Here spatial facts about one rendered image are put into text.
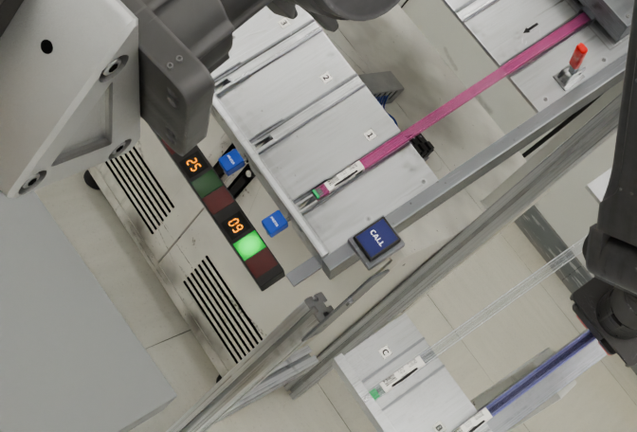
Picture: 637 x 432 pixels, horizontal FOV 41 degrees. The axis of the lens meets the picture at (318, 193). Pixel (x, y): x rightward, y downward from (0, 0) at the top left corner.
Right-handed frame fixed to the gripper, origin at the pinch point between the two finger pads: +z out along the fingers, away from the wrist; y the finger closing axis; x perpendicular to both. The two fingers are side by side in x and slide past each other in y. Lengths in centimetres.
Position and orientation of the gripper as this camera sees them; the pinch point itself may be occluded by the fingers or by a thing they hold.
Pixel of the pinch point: (600, 328)
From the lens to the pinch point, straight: 111.5
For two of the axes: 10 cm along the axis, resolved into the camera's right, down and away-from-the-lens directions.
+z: 0.4, 3.3, 9.4
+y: -5.7, -7.7, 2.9
